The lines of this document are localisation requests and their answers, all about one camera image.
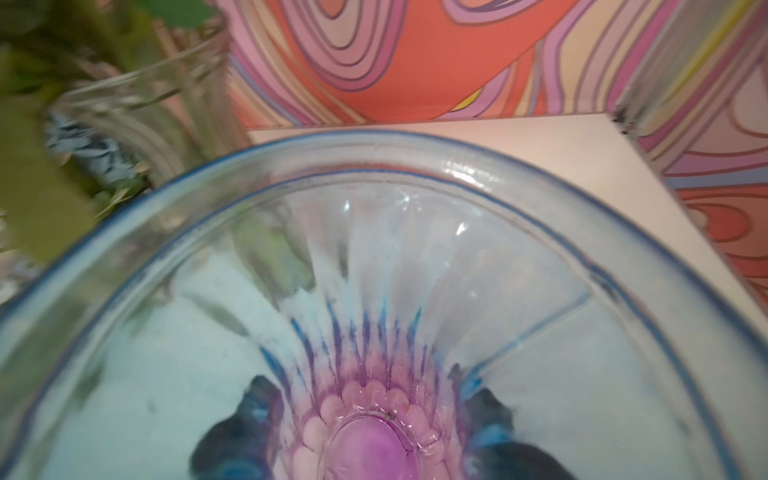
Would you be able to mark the purple glass vase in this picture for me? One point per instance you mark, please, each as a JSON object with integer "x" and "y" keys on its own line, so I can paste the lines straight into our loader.
{"x": 377, "y": 279}

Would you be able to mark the pale pink hydrangea bunch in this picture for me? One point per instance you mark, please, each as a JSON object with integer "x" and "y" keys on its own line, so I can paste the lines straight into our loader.
{"x": 49, "y": 48}

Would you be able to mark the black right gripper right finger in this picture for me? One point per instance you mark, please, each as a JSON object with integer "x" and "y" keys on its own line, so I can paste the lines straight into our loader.
{"x": 490, "y": 449}

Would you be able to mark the teal hydrangea stem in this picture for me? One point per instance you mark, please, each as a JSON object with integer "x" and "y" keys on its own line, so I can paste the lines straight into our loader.
{"x": 98, "y": 162}

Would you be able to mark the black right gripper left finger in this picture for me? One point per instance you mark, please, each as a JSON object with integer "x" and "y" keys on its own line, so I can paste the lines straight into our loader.
{"x": 244, "y": 445}

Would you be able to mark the clear glass vase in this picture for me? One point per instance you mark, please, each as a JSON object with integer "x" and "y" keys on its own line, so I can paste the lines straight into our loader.
{"x": 174, "y": 115}

